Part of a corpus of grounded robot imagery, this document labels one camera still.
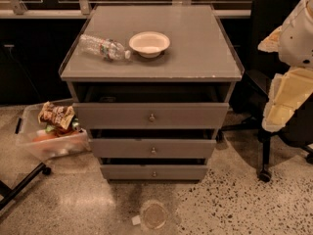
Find white paper bowl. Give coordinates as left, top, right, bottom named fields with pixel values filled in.
left=129, top=31, right=170, bottom=58

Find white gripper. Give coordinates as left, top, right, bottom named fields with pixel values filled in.
left=257, top=0, right=313, bottom=132

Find grey drawer cabinet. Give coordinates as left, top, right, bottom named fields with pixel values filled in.
left=58, top=4, right=246, bottom=182

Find grey drawer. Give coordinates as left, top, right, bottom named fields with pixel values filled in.
left=100, top=158, right=207, bottom=180
left=73, top=84, right=228, bottom=129
left=90, top=129, right=216, bottom=159

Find grey top drawer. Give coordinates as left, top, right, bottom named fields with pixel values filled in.
left=73, top=84, right=228, bottom=129

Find grey bottom drawer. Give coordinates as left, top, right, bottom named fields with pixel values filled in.
left=100, top=158, right=207, bottom=180

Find black wheeled stand leg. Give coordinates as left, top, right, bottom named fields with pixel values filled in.
left=0, top=163, right=51, bottom=211

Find metal window railing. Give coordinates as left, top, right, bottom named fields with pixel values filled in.
left=0, top=0, right=252, bottom=20

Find black office chair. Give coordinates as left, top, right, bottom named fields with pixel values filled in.
left=228, top=0, right=313, bottom=182

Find small white paper scrap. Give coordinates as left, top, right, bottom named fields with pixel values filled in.
left=131, top=215, right=141, bottom=225

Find clear plastic storage bin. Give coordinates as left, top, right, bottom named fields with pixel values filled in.
left=16, top=104, right=90, bottom=161

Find clear plastic water bottle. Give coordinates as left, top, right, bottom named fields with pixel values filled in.
left=79, top=34, right=131, bottom=61

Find brown snack bag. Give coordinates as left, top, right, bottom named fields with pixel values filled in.
left=38, top=102, right=74, bottom=129

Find grey middle drawer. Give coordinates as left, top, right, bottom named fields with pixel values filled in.
left=90, top=129, right=216, bottom=159

